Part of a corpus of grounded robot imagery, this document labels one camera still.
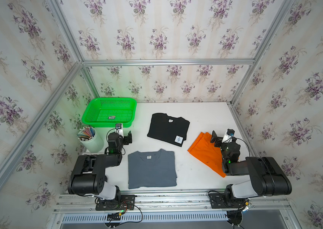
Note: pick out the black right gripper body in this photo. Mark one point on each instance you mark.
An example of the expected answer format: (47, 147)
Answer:
(218, 143)

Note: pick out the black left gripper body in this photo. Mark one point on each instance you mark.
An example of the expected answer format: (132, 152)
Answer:
(127, 140)

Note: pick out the orange t-shirt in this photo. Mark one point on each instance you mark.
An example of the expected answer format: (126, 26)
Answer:
(205, 151)

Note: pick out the green plastic basket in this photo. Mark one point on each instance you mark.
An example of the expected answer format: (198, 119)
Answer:
(109, 111)

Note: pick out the grey t-shirt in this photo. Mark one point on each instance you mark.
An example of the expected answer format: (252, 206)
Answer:
(152, 169)

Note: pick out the black t-shirt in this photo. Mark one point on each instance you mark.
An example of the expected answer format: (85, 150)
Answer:
(172, 130)

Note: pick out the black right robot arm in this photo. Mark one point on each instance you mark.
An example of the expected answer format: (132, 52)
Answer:
(266, 178)

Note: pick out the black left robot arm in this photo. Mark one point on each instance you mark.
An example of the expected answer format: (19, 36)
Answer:
(88, 177)

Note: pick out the pale green pencil cup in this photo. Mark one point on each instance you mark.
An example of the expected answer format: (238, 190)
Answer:
(95, 145)

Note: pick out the coloured pencils bundle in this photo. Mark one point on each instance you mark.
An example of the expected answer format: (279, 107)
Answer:
(86, 134)

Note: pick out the small circuit board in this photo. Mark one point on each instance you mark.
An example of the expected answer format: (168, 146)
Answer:
(114, 216)

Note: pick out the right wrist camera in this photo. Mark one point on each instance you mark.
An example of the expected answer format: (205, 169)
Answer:
(228, 135)

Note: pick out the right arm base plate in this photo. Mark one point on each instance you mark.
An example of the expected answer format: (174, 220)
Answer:
(220, 201)

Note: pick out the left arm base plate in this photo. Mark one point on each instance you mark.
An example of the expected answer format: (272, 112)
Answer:
(123, 202)

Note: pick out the aluminium front rail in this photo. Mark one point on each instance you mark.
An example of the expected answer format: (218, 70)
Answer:
(148, 201)

